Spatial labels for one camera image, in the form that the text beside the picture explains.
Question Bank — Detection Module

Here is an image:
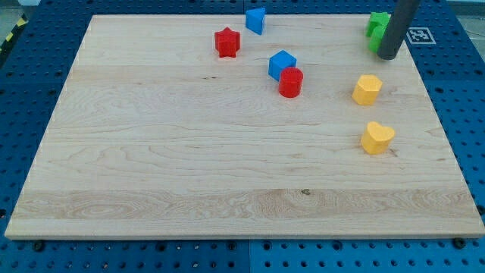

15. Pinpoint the yellow black hazard tape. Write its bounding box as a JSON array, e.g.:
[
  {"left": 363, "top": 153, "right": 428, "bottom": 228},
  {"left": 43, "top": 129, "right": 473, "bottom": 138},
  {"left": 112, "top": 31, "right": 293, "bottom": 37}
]
[{"left": 1, "top": 14, "right": 29, "bottom": 54}]

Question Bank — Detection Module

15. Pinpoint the white fiducial marker tag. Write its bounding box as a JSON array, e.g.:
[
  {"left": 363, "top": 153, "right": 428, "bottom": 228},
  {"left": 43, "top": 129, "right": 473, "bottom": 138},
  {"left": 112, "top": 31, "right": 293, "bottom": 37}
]
[{"left": 406, "top": 27, "right": 436, "bottom": 45}]

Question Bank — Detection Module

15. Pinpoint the red cylinder block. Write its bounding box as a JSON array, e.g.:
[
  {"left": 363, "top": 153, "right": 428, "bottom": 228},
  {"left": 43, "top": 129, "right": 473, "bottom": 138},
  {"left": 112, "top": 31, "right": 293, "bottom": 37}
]
[{"left": 278, "top": 67, "right": 304, "bottom": 98}]

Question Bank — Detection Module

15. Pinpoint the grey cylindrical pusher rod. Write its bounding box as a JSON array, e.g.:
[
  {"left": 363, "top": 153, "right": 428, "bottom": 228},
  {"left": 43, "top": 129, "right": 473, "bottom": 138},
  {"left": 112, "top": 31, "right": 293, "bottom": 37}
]
[{"left": 377, "top": 0, "right": 421, "bottom": 61}]

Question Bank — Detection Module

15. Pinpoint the yellow hexagon block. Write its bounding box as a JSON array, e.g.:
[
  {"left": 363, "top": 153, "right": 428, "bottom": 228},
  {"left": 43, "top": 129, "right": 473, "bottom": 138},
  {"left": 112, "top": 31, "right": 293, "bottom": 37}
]
[{"left": 352, "top": 74, "right": 383, "bottom": 105}]

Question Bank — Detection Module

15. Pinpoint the green block upper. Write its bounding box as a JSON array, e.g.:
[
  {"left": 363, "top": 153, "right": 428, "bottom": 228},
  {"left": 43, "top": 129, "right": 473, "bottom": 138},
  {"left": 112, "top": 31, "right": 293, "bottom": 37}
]
[{"left": 366, "top": 12, "right": 390, "bottom": 37}]

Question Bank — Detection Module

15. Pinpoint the red star block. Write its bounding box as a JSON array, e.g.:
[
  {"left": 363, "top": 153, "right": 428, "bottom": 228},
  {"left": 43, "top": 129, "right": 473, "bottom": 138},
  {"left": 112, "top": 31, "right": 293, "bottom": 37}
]
[{"left": 214, "top": 27, "right": 240, "bottom": 58}]

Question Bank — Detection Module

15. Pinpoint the blue triangle block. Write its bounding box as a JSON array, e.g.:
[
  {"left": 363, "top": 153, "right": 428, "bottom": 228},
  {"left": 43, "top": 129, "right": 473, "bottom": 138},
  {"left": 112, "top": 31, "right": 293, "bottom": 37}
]
[{"left": 246, "top": 8, "right": 266, "bottom": 35}]

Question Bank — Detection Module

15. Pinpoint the blue cube block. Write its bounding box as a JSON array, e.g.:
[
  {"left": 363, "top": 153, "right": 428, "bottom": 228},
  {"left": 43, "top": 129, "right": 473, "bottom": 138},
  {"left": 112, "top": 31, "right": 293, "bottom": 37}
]
[{"left": 268, "top": 50, "right": 297, "bottom": 81}]

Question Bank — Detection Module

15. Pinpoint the wooden board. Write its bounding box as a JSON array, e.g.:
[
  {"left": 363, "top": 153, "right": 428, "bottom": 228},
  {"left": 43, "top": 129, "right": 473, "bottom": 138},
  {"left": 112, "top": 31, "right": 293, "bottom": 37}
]
[{"left": 5, "top": 15, "right": 484, "bottom": 240}]

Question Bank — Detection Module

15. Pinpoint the green block lower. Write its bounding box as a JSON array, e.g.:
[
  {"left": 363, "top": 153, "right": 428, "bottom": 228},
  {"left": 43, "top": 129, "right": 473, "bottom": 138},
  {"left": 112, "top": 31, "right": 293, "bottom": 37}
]
[{"left": 368, "top": 26, "right": 386, "bottom": 53}]

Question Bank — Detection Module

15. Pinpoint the green block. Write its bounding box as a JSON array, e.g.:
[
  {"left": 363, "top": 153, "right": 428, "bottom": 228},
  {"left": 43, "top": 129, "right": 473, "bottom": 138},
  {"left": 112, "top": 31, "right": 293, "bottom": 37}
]
[
  {"left": 368, "top": 26, "right": 386, "bottom": 53},
  {"left": 366, "top": 12, "right": 390, "bottom": 37}
]

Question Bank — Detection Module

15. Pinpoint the yellow heart block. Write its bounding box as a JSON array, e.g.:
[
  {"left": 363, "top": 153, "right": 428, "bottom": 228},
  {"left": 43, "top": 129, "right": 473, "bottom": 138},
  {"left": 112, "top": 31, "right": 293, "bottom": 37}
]
[{"left": 361, "top": 121, "right": 396, "bottom": 155}]

